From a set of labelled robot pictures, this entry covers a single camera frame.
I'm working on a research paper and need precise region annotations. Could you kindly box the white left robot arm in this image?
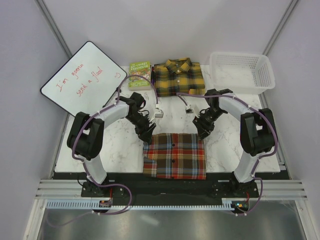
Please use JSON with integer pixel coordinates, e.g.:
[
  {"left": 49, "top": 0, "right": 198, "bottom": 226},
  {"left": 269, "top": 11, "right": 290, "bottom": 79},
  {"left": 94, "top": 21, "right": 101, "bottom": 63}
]
[{"left": 67, "top": 92, "right": 156, "bottom": 197}]

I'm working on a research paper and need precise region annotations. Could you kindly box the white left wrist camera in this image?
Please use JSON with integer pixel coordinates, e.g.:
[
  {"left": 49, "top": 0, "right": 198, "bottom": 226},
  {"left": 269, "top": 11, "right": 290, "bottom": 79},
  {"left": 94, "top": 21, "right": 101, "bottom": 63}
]
[{"left": 149, "top": 108, "right": 164, "bottom": 123}]

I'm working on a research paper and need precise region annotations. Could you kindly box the folded yellow plaid shirt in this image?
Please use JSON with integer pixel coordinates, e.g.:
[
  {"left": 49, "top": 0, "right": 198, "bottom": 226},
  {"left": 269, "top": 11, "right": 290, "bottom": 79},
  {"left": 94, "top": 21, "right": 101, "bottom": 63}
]
[{"left": 154, "top": 57, "right": 206, "bottom": 97}]

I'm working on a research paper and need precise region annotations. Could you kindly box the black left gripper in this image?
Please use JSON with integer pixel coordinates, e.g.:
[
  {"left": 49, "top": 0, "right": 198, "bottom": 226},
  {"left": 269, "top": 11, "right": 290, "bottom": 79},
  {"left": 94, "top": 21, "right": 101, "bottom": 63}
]
[{"left": 125, "top": 112, "right": 156, "bottom": 145}]

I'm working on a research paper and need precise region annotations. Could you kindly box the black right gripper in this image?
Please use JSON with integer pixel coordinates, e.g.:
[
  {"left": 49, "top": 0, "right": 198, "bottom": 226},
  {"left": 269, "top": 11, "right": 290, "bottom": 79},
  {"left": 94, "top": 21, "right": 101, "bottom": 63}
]
[{"left": 192, "top": 107, "right": 226, "bottom": 142}]

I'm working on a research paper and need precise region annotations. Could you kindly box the white slotted cable duct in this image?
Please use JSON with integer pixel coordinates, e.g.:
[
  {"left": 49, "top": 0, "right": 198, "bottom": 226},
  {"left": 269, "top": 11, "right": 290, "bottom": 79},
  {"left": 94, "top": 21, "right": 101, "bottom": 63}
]
[{"left": 46, "top": 199, "right": 235, "bottom": 211}]

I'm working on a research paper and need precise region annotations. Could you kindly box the green treehouse book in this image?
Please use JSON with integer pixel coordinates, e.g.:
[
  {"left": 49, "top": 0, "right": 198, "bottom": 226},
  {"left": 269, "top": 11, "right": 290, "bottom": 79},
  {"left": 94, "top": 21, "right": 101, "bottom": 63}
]
[{"left": 128, "top": 61, "right": 151, "bottom": 91}]

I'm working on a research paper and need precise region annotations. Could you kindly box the red brown plaid shirt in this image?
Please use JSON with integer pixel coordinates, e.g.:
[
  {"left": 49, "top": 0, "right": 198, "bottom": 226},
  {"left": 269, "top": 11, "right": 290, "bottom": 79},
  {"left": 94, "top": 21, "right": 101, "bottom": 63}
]
[{"left": 143, "top": 133, "right": 206, "bottom": 180}]

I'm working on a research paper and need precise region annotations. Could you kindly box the white plastic basket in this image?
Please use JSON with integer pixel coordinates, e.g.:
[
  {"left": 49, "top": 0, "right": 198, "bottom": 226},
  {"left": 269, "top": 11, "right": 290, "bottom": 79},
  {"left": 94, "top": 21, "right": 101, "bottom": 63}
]
[{"left": 209, "top": 51, "right": 276, "bottom": 95}]

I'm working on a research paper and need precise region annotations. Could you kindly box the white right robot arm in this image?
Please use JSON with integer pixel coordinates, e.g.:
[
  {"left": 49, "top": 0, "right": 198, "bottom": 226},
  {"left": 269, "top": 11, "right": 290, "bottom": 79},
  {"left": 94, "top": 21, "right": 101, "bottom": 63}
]
[{"left": 192, "top": 89, "right": 278, "bottom": 197}]

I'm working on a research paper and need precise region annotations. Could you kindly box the white dry-erase board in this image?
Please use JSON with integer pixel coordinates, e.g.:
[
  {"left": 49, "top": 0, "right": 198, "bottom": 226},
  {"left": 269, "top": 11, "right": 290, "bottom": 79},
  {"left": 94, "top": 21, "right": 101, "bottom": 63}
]
[{"left": 40, "top": 41, "right": 127, "bottom": 116}]

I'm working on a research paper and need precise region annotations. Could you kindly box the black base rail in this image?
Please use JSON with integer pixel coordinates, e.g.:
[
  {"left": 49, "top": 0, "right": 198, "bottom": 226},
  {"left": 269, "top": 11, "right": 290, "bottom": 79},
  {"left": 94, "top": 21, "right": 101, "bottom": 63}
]
[{"left": 81, "top": 173, "right": 259, "bottom": 207}]

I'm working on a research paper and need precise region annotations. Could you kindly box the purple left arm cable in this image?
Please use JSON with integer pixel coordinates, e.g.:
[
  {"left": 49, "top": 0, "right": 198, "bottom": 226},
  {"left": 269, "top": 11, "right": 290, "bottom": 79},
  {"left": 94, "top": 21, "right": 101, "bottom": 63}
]
[{"left": 46, "top": 74, "right": 161, "bottom": 228}]

